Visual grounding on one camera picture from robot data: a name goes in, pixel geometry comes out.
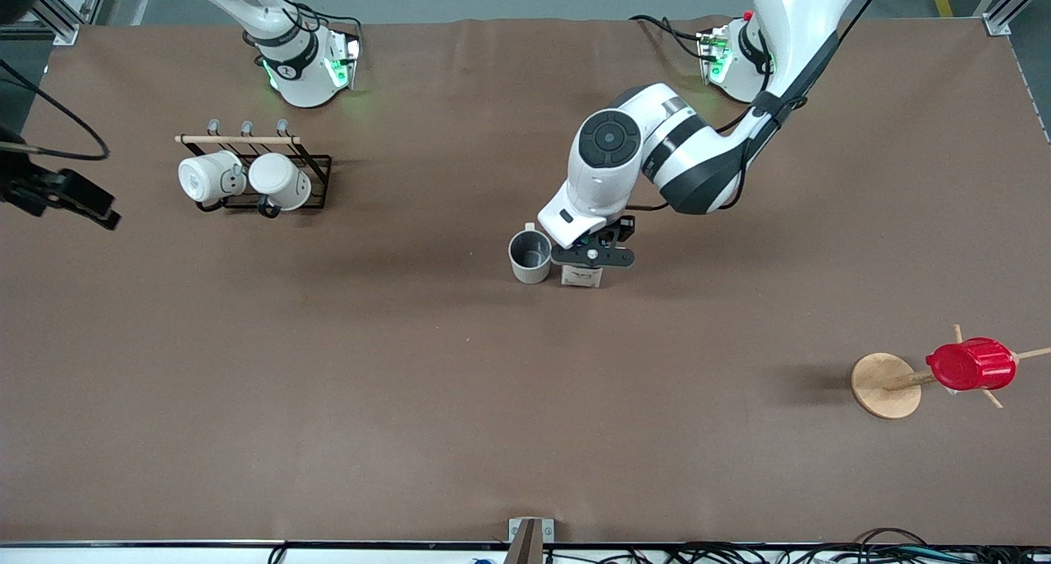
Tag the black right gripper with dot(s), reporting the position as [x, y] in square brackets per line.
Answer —
[23, 183]

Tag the wooden mug tree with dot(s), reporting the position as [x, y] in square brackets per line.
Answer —
[883, 387]

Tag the grey mug with lettering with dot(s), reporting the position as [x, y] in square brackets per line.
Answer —
[530, 268]

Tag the red plastic cup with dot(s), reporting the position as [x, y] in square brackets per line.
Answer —
[973, 365]

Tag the aluminium frame profile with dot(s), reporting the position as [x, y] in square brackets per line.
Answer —
[1003, 10]
[61, 18]

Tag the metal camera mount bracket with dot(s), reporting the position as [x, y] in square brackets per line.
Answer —
[530, 539]

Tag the white ceramic mug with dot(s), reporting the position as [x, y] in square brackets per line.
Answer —
[201, 178]
[279, 178]

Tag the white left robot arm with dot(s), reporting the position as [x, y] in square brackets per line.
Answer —
[608, 149]

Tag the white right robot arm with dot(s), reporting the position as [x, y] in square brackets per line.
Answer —
[304, 80]

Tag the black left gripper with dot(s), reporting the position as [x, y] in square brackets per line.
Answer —
[621, 226]

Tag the brown table cover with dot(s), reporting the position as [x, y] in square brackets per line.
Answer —
[525, 400]

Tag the blue white milk carton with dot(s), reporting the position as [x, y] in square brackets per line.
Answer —
[583, 277]

